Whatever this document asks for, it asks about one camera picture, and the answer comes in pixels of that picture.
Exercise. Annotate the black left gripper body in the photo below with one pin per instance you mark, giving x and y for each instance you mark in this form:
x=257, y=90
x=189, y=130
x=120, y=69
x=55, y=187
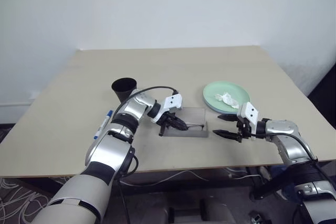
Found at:
x=165, y=121

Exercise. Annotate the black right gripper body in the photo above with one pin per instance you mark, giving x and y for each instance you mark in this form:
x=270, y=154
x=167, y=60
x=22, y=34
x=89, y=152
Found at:
x=242, y=129

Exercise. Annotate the black glasses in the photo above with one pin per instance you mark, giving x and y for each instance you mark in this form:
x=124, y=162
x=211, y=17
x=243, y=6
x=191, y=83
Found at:
x=195, y=126

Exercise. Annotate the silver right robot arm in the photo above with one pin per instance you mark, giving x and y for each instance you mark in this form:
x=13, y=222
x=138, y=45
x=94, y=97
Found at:
x=284, y=129

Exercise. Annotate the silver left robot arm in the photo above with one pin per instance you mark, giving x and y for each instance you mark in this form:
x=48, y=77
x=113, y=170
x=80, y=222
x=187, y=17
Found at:
x=105, y=150

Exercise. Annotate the black cup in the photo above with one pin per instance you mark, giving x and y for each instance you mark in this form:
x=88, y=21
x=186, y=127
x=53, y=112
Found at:
x=124, y=87

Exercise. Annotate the crumpled white tissue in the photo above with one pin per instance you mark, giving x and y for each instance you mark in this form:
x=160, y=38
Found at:
x=227, y=99

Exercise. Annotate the light blue plate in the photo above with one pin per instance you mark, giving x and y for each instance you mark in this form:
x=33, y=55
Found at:
x=210, y=106

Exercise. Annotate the green plate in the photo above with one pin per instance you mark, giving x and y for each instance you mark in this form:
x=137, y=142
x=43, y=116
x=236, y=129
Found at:
x=231, y=87

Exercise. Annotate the white power strip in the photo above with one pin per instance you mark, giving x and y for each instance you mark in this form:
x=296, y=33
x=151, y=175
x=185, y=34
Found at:
x=264, y=174

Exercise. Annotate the white marker with blue cap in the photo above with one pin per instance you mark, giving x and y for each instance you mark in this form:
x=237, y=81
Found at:
x=103, y=124

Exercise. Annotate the black table leg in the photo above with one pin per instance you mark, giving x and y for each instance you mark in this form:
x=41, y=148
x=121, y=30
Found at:
x=270, y=186

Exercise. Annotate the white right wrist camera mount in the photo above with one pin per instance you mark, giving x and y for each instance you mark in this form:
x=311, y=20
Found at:
x=249, y=111

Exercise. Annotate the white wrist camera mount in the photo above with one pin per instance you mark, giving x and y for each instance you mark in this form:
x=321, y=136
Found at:
x=249, y=111
x=172, y=102

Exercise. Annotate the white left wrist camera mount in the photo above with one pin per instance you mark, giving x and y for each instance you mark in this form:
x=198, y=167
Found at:
x=172, y=102

